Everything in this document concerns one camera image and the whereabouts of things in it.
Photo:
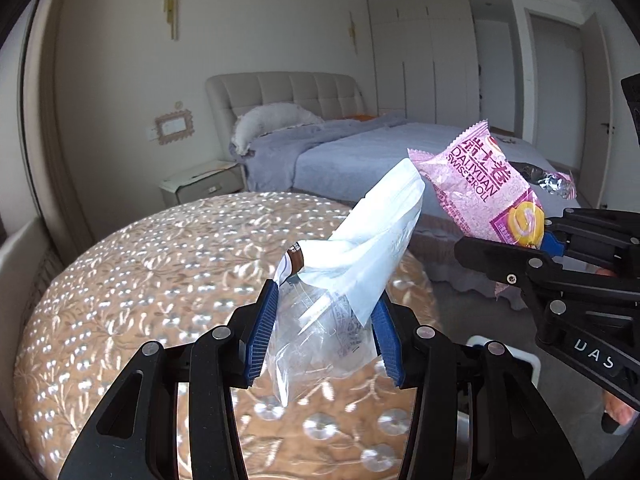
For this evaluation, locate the beige embroidered tablecloth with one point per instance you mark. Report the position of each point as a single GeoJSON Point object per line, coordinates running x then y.
{"type": "Point", "coordinates": [150, 285]}

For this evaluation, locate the clear plastic bag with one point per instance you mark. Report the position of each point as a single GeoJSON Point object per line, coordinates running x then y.
{"type": "Point", "coordinates": [320, 345]}

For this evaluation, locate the person's right hand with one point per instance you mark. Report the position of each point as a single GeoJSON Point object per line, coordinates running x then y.
{"type": "Point", "coordinates": [620, 410]}

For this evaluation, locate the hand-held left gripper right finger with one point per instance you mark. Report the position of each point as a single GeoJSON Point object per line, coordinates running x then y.
{"type": "Point", "coordinates": [389, 345]}

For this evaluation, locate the white pillow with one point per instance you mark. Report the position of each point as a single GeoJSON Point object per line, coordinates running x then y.
{"type": "Point", "coordinates": [270, 122]}

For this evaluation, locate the white trash bin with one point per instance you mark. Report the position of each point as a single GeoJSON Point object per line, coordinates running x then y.
{"type": "Point", "coordinates": [520, 360]}

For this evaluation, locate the beige upholstered bed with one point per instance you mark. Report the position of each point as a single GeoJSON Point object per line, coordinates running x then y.
{"type": "Point", "coordinates": [280, 90]}

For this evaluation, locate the white plastic packet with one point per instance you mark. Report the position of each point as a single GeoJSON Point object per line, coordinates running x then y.
{"type": "Point", "coordinates": [370, 240]}

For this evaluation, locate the pink printed snack wrapper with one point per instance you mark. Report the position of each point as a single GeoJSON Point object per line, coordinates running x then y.
{"type": "Point", "coordinates": [470, 185]}

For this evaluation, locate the lavender blanket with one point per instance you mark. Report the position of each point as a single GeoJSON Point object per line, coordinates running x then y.
{"type": "Point", "coordinates": [350, 155]}

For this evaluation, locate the beige open door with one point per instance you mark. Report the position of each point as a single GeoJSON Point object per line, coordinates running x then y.
{"type": "Point", "coordinates": [600, 110]}

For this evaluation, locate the small items on bed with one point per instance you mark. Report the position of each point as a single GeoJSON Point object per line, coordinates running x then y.
{"type": "Point", "coordinates": [505, 139]}

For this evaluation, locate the framed wall switch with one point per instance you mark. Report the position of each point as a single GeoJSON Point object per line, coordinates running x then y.
{"type": "Point", "coordinates": [174, 124]}

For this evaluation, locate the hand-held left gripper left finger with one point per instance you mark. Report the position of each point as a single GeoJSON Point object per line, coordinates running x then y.
{"type": "Point", "coordinates": [260, 330]}

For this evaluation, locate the white nightstand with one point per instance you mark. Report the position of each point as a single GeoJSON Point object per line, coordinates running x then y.
{"type": "Point", "coordinates": [200, 185]}

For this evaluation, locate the white wardrobe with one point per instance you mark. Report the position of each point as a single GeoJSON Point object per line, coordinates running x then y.
{"type": "Point", "coordinates": [425, 60]}

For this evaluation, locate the orange item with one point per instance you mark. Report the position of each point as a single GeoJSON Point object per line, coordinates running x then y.
{"type": "Point", "coordinates": [360, 117]}

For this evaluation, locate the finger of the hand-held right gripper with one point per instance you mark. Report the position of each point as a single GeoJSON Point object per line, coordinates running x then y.
{"type": "Point", "coordinates": [495, 256]}
{"type": "Point", "coordinates": [552, 242]}

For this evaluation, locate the gold wall ornament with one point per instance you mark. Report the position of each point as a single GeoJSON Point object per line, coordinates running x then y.
{"type": "Point", "coordinates": [353, 32]}
{"type": "Point", "coordinates": [172, 5]}

